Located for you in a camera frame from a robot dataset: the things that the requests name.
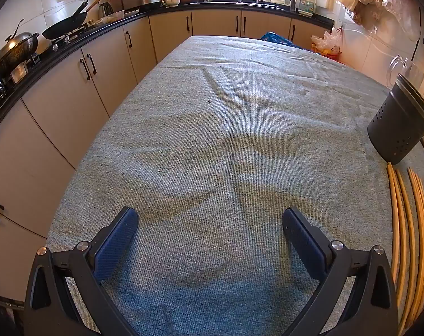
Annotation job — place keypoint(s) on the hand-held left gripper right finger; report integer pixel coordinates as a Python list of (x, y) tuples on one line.
[(304, 248)]

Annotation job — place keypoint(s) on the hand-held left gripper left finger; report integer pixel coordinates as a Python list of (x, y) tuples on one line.
[(117, 245)]

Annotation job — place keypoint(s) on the dark grey utensil holder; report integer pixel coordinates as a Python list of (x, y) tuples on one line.
[(397, 126)]

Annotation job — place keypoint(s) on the grey-green table cloth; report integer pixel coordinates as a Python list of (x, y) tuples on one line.
[(212, 147)]

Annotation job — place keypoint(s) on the beige kitchen cabinets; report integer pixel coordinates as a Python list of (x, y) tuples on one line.
[(58, 94)]

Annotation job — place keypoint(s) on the orange basket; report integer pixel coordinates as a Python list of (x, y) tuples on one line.
[(332, 57)]

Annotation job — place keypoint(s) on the small metal box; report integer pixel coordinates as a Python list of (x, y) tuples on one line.
[(18, 73)]

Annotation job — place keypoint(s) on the clear glass pitcher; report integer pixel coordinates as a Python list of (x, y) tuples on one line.
[(415, 73)]

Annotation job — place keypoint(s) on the gas stove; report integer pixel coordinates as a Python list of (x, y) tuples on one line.
[(58, 46)]

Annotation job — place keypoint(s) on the blue plastic bag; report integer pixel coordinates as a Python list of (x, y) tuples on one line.
[(275, 37)]

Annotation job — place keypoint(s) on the black kitchen countertop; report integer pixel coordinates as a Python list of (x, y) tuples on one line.
[(103, 28)]

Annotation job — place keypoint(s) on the steel wok with lid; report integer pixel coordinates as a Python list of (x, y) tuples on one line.
[(17, 47)]

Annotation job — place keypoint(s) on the black wok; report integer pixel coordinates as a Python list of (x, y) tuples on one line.
[(63, 28)]

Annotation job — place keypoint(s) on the clear food container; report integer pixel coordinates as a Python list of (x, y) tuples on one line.
[(114, 16)]

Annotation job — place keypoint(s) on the steel kettle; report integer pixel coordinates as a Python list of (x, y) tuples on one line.
[(106, 8)]

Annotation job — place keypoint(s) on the green and white carton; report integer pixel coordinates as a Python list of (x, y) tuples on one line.
[(307, 5)]

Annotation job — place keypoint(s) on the white bowl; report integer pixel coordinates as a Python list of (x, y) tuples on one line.
[(171, 2)]

